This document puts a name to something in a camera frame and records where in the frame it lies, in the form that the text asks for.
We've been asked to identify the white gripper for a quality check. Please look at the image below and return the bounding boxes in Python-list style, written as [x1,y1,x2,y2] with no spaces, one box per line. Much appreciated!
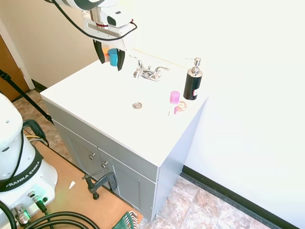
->
[82,10,131,72]

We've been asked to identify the blue plastic cup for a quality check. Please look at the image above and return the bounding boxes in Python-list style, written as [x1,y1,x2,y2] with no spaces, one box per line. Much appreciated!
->
[107,48,119,67]

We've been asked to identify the chrome faucet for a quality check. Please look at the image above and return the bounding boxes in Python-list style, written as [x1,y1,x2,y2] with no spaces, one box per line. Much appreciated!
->
[132,65,163,82]

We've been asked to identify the white sink countertop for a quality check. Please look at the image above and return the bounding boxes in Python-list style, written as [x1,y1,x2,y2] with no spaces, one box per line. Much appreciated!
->
[40,48,211,168]

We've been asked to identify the pink capped clear tube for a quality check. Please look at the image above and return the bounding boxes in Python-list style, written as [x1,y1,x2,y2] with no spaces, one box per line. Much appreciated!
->
[167,90,181,117]

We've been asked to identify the black soap dispenser chrome pump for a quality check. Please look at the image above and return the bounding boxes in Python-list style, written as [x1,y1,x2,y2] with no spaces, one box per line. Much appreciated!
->
[183,57,203,101]

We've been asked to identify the pink round soap dish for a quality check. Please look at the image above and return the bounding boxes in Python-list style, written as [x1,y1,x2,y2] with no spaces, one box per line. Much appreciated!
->
[174,101,188,114]

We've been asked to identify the black tripod leg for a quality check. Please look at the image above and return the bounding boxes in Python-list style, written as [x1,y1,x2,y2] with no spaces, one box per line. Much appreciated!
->
[0,68,54,125]

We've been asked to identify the brown wooden door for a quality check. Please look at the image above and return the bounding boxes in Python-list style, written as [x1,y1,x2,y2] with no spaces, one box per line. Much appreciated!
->
[0,32,30,102]

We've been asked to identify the grey vanity cabinet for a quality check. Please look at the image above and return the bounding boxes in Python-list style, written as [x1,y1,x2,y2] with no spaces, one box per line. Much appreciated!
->
[41,96,208,222]

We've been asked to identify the brown wooden mounting board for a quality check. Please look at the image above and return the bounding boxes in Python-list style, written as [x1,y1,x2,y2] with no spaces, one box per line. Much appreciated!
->
[22,142,144,229]

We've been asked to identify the green hex key set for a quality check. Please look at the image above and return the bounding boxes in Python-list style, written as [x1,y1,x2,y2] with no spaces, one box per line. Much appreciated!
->
[111,210,138,229]

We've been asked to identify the chrome hot water handle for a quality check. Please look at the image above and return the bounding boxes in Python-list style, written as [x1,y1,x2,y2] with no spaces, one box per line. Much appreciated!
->
[129,55,144,69]

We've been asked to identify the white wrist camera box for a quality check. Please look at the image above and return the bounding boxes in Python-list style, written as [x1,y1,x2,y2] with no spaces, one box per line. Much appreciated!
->
[106,10,134,30]

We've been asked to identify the chrome cold water handle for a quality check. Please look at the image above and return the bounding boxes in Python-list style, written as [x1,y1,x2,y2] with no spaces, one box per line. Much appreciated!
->
[153,66,171,78]

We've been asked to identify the yellow cable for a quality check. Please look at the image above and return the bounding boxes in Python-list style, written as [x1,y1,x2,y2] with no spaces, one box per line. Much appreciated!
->
[23,134,46,142]

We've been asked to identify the thick black robot cables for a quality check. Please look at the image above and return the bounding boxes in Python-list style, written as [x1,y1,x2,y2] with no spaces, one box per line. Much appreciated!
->
[0,199,101,229]

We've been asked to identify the black wall baseboard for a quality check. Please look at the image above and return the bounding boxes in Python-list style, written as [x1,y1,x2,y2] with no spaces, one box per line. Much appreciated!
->
[179,165,305,229]

